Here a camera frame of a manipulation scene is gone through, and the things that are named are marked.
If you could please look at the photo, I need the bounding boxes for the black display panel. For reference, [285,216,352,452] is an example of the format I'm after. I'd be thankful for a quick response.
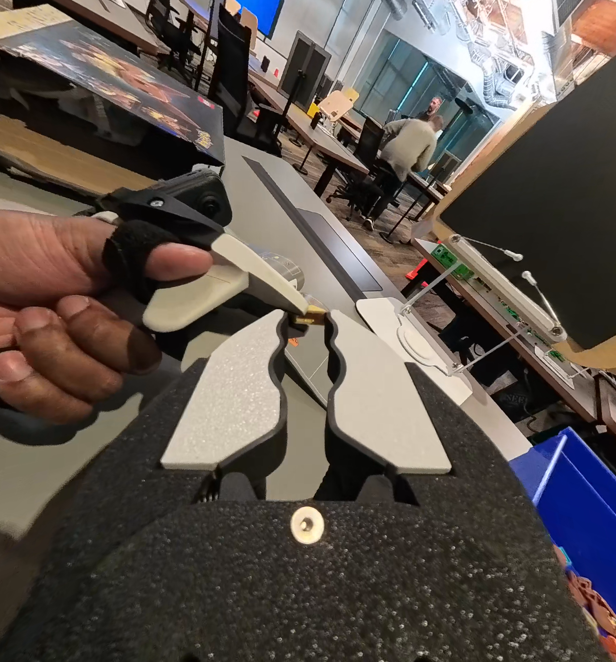
[432,36,616,375]

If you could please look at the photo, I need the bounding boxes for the wooden edged office desk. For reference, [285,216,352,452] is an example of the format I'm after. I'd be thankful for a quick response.
[49,0,160,55]
[250,72,372,198]

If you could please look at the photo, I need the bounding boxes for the large blue wall screen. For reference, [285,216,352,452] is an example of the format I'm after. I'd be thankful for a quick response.
[237,0,286,40]

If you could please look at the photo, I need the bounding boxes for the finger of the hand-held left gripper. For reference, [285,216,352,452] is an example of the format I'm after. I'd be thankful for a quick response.
[210,233,311,317]
[142,269,251,333]

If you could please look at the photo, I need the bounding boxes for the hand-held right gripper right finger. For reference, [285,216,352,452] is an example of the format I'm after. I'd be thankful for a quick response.
[325,309,453,477]

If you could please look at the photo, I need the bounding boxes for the grey monitor back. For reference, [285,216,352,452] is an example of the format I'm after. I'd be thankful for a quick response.
[278,30,333,113]

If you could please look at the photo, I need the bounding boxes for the green circuit board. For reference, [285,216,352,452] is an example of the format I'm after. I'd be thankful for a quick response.
[431,243,475,281]

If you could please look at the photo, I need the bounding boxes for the brown side desk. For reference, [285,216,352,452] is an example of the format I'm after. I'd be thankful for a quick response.
[414,238,616,456]

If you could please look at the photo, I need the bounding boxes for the toy brick set box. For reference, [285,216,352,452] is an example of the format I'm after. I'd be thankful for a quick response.
[0,4,227,167]

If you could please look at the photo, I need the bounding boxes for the black office chair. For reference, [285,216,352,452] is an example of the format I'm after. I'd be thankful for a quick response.
[327,116,392,224]
[211,4,284,157]
[143,0,201,73]

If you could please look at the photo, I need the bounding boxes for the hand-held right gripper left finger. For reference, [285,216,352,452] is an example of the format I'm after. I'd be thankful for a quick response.
[160,309,289,472]

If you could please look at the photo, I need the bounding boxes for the white plastic bar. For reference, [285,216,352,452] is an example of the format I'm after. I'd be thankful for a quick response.
[448,234,568,343]

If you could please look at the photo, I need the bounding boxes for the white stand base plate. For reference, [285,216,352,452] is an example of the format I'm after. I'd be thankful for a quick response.
[356,297,475,408]

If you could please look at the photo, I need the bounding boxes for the grey instruction booklet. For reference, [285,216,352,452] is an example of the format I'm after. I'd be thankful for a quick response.
[256,249,342,409]

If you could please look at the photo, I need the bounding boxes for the brown cardboard sheet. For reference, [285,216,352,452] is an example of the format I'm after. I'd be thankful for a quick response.
[0,109,158,200]

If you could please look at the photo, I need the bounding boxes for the blue plastic bin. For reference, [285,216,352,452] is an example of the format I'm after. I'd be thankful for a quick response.
[508,427,616,662]

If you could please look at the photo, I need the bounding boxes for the tan laptop stand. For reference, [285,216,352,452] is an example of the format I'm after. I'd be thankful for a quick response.
[317,88,361,123]

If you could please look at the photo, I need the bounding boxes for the person's left hand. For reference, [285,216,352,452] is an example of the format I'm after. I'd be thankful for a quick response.
[0,209,214,426]

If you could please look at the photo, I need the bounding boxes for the pile of brown toy bricks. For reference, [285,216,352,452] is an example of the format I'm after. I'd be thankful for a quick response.
[552,545,616,662]

